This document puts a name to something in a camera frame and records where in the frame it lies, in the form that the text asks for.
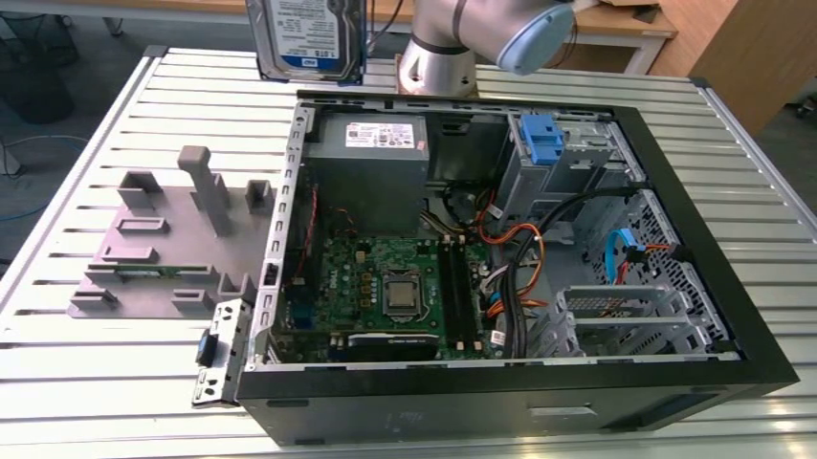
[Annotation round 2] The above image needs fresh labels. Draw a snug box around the blue data wire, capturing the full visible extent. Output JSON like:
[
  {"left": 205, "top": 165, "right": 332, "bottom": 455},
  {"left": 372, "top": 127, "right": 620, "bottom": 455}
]
[{"left": 602, "top": 228, "right": 646, "bottom": 287}]

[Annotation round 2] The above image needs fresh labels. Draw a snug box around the hard disk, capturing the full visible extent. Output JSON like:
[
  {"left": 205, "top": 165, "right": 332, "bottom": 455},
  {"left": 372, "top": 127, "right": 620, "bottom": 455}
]
[{"left": 244, "top": 0, "right": 369, "bottom": 88}]

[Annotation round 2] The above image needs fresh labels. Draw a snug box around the green motherboard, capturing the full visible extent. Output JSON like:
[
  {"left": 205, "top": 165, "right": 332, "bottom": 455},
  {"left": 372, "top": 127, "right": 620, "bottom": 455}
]
[{"left": 277, "top": 233, "right": 505, "bottom": 362}]

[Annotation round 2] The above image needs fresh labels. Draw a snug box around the grey power supply unit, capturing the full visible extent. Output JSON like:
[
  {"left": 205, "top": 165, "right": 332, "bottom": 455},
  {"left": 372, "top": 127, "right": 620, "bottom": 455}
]
[{"left": 302, "top": 112, "right": 432, "bottom": 238}]

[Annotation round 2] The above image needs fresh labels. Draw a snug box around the silver CPU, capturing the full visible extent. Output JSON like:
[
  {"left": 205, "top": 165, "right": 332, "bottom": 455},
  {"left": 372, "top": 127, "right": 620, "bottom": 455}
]
[{"left": 387, "top": 280, "right": 423, "bottom": 307}]

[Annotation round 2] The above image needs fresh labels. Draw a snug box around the CPU socket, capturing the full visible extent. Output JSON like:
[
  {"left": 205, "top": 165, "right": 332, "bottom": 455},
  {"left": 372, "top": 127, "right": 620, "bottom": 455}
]
[{"left": 380, "top": 268, "right": 427, "bottom": 326}]

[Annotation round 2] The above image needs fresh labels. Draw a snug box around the black graphics card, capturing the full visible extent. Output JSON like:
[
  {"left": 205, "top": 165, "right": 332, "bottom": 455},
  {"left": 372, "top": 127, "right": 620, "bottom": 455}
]
[{"left": 328, "top": 331, "right": 441, "bottom": 362}]

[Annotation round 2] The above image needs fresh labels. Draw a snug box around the silver optical drive bay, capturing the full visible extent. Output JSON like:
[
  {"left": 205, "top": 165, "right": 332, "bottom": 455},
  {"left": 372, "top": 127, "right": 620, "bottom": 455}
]
[{"left": 496, "top": 112, "right": 643, "bottom": 235}]

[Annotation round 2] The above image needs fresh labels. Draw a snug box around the blue plastic bay latch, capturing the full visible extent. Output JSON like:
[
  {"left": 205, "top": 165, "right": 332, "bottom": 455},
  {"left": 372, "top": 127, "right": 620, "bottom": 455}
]
[{"left": 519, "top": 114, "right": 567, "bottom": 166}]

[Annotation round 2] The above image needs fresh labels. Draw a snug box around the grey parts rack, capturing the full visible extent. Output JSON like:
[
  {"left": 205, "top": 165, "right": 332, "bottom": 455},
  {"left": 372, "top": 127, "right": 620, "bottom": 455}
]
[{"left": 66, "top": 145, "right": 281, "bottom": 322}]

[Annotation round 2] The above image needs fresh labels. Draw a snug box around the black open PC case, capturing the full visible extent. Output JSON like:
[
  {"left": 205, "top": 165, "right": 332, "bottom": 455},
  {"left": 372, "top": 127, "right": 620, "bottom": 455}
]
[{"left": 189, "top": 88, "right": 802, "bottom": 448}]

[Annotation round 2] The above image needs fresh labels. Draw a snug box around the green RAM stick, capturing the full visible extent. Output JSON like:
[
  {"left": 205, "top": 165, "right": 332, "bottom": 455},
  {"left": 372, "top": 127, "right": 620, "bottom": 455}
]
[{"left": 112, "top": 267, "right": 209, "bottom": 283}]

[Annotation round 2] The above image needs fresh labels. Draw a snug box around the blue VGA port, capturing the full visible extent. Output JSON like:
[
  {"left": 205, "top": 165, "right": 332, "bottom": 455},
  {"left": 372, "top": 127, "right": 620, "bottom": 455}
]
[{"left": 194, "top": 334, "right": 218, "bottom": 368}]

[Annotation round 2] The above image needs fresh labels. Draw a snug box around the small wooden top desk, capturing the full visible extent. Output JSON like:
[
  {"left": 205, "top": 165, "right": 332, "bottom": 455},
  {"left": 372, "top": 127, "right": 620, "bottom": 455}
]
[{"left": 567, "top": 0, "right": 678, "bottom": 73}]

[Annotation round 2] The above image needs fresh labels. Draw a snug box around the long wooden top desk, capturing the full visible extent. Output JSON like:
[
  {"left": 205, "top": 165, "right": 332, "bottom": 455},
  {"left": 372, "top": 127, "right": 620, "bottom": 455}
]
[{"left": 60, "top": 0, "right": 416, "bottom": 56}]

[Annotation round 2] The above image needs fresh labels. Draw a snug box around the wooden cabinet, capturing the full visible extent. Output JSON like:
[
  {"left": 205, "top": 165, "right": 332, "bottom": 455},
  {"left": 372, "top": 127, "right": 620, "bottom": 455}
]
[{"left": 650, "top": 0, "right": 817, "bottom": 138}]

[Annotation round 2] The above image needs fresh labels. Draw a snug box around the black office chair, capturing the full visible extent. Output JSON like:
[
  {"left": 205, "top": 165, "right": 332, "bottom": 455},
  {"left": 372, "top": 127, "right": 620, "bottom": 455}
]
[{"left": 0, "top": 13, "right": 81, "bottom": 125}]

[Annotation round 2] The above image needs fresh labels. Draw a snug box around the orange wire bundle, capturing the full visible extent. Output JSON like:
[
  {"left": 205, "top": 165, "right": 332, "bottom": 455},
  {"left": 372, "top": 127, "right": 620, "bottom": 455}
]
[{"left": 477, "top": 222, "right": 549, "bottom": 317}]

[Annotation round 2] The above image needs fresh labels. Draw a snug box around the black cable bundle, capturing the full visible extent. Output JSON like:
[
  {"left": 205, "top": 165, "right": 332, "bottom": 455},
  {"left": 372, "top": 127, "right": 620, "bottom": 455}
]
[{"left": 500, "top": 186, "right": 639, "bottom": 360}]

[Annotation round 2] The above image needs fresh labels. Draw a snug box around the colourful disk power wire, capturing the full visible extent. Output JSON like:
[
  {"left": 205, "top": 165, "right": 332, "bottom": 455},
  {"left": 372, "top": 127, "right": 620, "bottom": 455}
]
[{"left": 636, "top": 242, "right": 695, "bottom": 263}]

